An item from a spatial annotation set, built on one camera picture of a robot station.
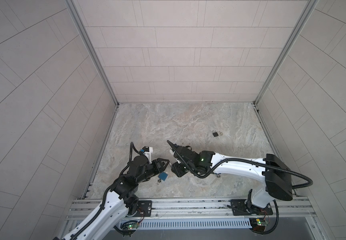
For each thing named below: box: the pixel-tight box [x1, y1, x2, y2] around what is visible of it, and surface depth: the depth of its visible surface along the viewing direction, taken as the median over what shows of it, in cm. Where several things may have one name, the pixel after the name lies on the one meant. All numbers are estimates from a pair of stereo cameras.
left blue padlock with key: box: [158, 172, 168, 182], surface depth 82 cm
